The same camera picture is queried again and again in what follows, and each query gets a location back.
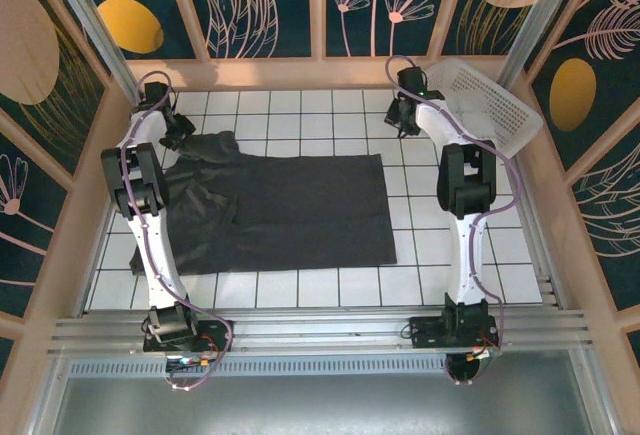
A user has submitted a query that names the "dark grey t-shirt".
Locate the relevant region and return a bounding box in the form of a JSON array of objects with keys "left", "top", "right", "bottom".
[{"left": 128, "top": 130, "right": 399, "bottom": 277}]

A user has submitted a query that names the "white perforated plastic basket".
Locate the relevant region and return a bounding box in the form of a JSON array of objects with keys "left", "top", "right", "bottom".
[{"left": 423, "top": 58, "right": 545, "bottom": 159}]

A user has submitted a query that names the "grey metal sheet panel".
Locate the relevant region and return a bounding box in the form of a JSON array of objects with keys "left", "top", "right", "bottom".
[{"left": 49, "top": 374, "right": 616, "bottom": 435}]

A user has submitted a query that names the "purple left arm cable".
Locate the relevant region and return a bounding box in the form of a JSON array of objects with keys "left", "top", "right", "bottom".
[{"left": 119, "top": 70, "right": 235, "bottom": 392}]

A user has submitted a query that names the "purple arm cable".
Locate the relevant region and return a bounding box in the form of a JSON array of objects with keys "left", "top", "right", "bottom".
[
  {"left": 119, "top": 70, "right": 235, "bottom": 392},
  {"left": 385, "top": 54, "right": 524, "bottom": 387}
]

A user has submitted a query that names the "aluminium corner post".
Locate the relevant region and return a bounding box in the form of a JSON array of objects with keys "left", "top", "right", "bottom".
[
  {"left": 494, "top": 0, "right": 584, "bottom": 99},
  {"left": 42, "top": 0, "right": 146, "bottom": 106}
]

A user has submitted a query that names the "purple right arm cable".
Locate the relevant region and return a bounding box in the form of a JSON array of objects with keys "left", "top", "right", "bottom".
[{"left": 385, "top": 54, "right": 524, "bottom": 387}]

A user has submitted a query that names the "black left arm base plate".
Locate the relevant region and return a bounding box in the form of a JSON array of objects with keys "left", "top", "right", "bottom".
[{"left": 142, "top": 318, "right": 236, "bottom": 355}]

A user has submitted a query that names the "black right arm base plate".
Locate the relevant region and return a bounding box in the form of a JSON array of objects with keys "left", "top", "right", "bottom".
[{"left": 408, "top": 312, "right": 500, "bottom": 351}]

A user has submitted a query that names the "aluminium mounting rail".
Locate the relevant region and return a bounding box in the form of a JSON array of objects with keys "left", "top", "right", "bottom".
[{"left": 47, "top": 307, "right": 596, "bottom": 356}]

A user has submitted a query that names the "slotted grey cable tray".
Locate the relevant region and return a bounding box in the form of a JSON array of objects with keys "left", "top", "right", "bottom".
[{"left": 64, "top": 358, "right": 589, "bottom": 377}]

